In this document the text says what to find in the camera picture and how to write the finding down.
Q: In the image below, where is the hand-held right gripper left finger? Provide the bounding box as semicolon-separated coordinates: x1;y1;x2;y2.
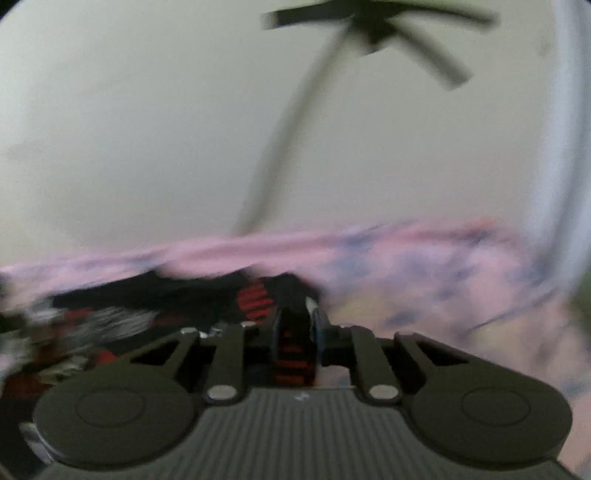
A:
113;307;283;406

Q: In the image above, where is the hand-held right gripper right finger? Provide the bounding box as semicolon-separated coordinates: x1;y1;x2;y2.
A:
305;298;472;402

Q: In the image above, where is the black sweater red white print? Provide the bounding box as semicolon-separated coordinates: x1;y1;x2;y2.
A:
0;270;324;476

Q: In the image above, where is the pink floral bedsheet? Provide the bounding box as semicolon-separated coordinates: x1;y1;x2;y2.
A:
0;219;591;480

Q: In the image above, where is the white window frame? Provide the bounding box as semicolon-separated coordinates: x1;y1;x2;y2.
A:
526;0;583;259

